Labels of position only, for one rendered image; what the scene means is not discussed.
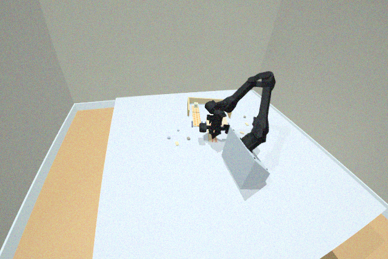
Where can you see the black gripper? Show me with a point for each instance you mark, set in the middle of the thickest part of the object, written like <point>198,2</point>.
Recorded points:
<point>215,126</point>

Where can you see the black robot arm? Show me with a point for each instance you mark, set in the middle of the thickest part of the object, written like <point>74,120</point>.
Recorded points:
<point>260,123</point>

